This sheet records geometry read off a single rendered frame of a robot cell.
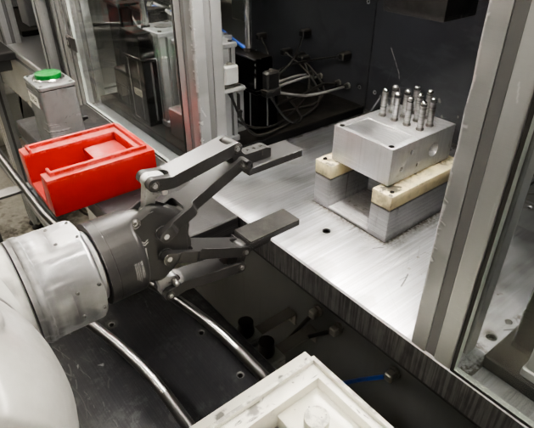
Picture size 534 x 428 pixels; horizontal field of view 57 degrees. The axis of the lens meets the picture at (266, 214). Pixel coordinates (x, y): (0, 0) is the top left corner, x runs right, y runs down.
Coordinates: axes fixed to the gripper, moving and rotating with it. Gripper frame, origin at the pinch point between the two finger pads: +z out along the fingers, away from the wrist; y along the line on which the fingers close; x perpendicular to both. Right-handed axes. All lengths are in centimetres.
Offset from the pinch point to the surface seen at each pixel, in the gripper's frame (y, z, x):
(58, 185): -5.2, -15.6, 25.7
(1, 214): -100, -6, 196
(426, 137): 1.9, 20.8, -4.0
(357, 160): -1.2, 14.4, 1.0
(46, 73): 3.0, -8.2, 47.1
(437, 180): -4.0, 22.4, -5.8
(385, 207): -4.8, 13.2, -5.2
